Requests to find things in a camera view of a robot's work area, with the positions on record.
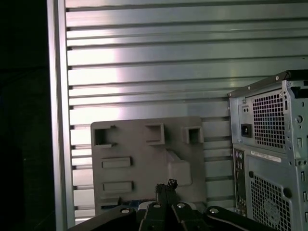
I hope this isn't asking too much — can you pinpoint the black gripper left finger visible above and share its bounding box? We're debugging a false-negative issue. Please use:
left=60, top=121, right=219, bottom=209
left=67, top=184, right=168, bottom=231

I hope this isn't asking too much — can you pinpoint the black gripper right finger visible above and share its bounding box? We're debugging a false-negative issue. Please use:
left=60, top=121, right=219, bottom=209
left=167, top=178, right=277, bottom=231

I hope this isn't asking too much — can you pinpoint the grey plastic parts rack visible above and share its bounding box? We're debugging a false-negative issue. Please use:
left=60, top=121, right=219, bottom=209
left=90, top=115, right=207, bottom=216

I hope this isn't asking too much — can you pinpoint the black open PC case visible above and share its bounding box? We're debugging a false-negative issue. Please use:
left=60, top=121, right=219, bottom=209
left=227, top=69, right=308, bottom=231

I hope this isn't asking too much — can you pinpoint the grey power supply unit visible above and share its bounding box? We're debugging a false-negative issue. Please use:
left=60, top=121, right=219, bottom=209
left=238, top=92, right=289, bottom=151

